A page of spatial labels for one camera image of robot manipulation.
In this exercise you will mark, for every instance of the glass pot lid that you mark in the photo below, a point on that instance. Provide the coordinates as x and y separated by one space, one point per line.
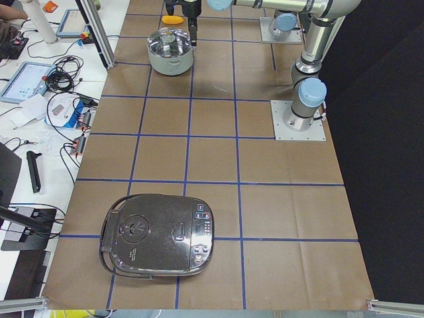
169 42

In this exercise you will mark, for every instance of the yellow corn cob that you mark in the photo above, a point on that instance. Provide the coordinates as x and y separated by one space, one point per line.
172 20

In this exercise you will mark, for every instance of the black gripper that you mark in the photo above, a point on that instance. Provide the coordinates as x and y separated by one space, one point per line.
192 8

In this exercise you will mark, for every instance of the blue white box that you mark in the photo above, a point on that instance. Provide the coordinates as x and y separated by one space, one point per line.
63 110

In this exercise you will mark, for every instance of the silver rice cooker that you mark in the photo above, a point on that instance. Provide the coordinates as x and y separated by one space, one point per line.
156 235

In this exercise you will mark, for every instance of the pale green electric pot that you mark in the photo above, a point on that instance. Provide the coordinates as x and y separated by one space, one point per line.
172 66

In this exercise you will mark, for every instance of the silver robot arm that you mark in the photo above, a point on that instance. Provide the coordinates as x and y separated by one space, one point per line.
285 20
309 91

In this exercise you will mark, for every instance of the teach pendant tablet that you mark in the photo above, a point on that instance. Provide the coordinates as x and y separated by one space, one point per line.
72 24
27 82

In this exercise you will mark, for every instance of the grey usb hub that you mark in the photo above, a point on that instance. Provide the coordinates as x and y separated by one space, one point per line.
77 146

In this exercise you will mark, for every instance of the near teach pendant tablet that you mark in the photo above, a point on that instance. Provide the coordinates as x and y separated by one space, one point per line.
27 82

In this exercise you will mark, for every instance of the far teach pendant tablet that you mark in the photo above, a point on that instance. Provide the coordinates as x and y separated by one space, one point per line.
72 24

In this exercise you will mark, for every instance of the black bar tool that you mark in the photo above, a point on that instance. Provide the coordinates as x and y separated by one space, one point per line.
33 170

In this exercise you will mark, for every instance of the black monitor stand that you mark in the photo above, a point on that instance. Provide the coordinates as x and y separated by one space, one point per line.
29 228

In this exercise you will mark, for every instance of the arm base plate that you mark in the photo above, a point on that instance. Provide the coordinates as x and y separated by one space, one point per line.
270 33
290 127

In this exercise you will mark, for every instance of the aluminium frame post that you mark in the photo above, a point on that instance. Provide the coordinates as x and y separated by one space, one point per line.
97 32

